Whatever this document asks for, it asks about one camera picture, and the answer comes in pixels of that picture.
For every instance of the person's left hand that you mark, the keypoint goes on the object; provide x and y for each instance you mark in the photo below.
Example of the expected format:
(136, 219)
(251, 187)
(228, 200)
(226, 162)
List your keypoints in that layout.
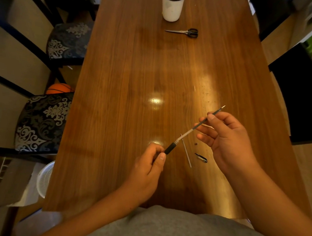
(141, 179)

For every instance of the person's right hand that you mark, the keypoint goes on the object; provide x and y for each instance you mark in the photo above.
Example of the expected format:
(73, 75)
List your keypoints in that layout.
(230, 147)

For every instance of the person's right middle finger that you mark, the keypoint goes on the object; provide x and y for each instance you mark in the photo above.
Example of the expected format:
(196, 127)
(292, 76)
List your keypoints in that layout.
(206, 130)

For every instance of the person's left thumb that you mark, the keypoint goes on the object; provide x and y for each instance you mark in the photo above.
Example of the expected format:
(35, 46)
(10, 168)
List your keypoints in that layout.
(158, 165)

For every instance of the person's right thumb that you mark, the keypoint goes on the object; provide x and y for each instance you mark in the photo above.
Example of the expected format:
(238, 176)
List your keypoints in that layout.
(217, 124)

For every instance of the clear pen with black grip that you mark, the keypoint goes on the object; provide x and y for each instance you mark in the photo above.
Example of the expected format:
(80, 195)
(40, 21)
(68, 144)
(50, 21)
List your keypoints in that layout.
(186, 133)

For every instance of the person's right forearm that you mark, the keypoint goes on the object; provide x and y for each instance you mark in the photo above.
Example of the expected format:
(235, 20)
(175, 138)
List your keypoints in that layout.
(271, 213)

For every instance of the person's left forearm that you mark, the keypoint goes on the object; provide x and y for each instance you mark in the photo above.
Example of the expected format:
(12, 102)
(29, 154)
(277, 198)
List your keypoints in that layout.
(97, 215)

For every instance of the black pen cap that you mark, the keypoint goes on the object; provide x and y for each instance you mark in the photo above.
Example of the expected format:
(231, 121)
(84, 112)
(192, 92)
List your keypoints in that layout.
(201, 158)

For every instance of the thin pen refill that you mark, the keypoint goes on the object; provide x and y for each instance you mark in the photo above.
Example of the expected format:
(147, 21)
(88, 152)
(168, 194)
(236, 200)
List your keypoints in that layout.
(186, 152)

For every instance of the grey shirt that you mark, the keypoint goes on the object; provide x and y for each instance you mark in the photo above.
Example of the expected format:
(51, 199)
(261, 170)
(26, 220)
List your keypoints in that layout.
(180, 228)

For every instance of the plain black chair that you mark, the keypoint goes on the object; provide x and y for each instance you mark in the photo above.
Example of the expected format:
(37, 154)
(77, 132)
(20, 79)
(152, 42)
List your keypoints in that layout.
(302, 96)
(270, 15)

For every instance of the white plastic basket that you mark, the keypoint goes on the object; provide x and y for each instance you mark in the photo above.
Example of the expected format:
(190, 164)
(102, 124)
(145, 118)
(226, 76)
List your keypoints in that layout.
(44, 179)

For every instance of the white tumbler with black band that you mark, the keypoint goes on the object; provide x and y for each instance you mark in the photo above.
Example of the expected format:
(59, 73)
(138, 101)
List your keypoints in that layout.
(172, 7)

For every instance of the orange basketball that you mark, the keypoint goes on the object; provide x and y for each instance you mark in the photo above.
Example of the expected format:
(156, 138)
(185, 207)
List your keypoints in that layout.
(58, 88)

